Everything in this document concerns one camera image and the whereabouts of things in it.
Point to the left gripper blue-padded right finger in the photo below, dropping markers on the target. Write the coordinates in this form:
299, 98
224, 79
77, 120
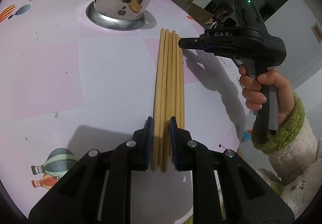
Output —
187, 154

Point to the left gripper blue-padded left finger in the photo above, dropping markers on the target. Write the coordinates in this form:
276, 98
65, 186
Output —
135, 154

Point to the wooden chopstick one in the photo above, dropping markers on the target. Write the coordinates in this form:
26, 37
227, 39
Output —
157, 102

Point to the wooden chopstick two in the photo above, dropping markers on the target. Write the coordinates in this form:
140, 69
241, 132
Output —
160, 155

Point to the wooden chopstick three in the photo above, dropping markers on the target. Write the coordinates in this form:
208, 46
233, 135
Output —
166, 145

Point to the wooden chopstick four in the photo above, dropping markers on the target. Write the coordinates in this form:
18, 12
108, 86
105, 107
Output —
173, 75

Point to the fluffy green-cuffed right sleeve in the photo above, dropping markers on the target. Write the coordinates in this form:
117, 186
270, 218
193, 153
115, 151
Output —
295, 155

